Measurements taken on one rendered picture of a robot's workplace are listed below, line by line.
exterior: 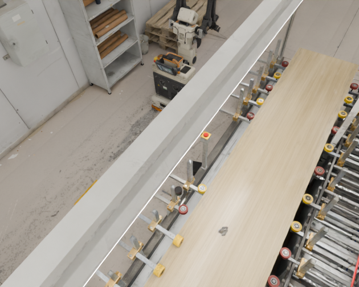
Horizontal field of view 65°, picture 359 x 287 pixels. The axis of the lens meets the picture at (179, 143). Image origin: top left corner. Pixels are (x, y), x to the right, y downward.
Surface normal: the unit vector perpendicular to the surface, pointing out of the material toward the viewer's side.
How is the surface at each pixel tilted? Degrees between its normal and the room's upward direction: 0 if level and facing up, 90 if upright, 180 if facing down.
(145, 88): 0
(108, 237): 61
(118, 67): 0
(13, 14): 90
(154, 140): 0
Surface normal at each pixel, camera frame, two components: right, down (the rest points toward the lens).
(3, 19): 0.84, 0.41
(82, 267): 0.71, 0.07
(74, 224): -0.04, -0.60
